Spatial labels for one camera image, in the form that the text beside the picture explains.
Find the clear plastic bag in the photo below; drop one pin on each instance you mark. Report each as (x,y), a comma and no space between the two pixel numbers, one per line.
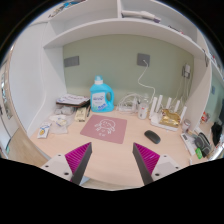
(60,123)

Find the white shelf unit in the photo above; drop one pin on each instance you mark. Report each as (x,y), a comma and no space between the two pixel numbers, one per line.
(148,18)

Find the black pouch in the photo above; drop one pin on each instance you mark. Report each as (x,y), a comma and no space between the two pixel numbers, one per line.
(203,144)

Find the clear plastic bottle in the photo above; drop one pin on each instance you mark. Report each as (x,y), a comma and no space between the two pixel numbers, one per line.
(143,107)

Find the beige box packet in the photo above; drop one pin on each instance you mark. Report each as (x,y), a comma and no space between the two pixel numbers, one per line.
(80,114)

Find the stacked books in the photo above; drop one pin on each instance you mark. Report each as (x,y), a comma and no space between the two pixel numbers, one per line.
(73,100)

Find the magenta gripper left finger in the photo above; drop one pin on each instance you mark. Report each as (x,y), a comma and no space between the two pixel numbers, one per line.
(70,166)

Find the white wifi router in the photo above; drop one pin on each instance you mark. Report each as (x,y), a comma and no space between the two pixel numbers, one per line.
(155,112)

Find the white power strip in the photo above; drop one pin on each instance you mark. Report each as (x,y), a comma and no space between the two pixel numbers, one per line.
(124,108)

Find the white wall charger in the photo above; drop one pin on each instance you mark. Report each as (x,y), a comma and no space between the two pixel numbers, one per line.
(186,70)

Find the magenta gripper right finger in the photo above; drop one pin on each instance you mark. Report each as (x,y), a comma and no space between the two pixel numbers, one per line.
(151,165)

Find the gold foil packet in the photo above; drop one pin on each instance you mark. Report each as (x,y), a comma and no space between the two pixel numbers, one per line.
(169,119)

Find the grey wall outlet left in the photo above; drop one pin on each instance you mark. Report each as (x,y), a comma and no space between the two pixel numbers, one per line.
(71,61)

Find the black computer mouse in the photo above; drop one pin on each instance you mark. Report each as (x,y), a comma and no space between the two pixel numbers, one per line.
(152,136)

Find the green small object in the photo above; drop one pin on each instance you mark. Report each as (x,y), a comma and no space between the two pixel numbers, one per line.
(198,153)

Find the grey wall outlet right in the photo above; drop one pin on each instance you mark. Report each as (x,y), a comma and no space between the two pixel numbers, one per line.
(143,59)

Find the blue detergent bottle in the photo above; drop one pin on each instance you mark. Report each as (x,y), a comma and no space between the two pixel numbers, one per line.
(102,96)

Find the pink mouse pad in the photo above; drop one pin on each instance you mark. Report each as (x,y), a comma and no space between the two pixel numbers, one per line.
(105,128)

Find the small glass jar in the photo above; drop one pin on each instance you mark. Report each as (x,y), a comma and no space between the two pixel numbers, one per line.
(185,125)

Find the grey wall outlet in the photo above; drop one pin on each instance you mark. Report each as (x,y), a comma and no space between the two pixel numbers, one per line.
(71,61)
(143,59)

